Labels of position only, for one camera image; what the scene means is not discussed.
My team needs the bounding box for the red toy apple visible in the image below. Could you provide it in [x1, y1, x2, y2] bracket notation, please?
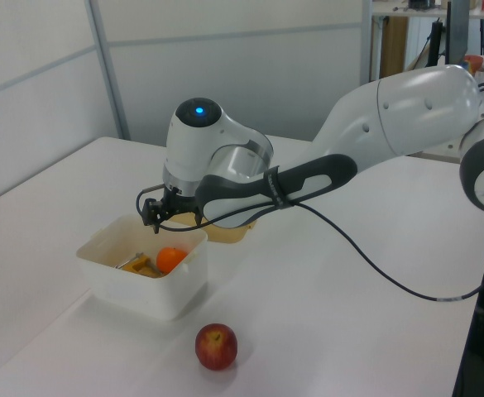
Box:
[194, 323, 239, 371]

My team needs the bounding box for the black cable strap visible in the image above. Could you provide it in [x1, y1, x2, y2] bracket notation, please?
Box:
[264, 166, 295, 208]

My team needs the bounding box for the slim grey partition post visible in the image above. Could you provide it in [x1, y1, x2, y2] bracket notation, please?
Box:
[361, 0, 376, 84]

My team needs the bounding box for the black monitor stand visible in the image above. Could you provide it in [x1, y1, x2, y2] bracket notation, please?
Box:
[429, 18, 448, 68]

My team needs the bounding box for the small yellow C-clamp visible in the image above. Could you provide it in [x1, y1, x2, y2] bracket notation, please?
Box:
[115, 251, 164, 279]

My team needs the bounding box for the cream plastic container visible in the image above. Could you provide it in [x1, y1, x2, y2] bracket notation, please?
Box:
[75, 213, 208, 322]

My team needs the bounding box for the tan plastic lid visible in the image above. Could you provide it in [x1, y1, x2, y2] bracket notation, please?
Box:
[165, 212, 259, 245]

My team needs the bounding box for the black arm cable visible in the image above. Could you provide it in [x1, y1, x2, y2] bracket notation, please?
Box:
[135, 185, 484, 302]

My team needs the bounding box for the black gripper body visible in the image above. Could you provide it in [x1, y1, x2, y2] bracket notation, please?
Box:
[161, 186, 198, 216]

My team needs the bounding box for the red bowl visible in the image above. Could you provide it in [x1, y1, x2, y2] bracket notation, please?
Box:
[463, 54, 484, 74]

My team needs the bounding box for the wooden cabinet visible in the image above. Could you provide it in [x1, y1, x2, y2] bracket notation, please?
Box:
[379, 15, 409, 79]

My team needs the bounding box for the orange toy fruit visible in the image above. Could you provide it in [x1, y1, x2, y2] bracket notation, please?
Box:
[156, 246, 189, 275]

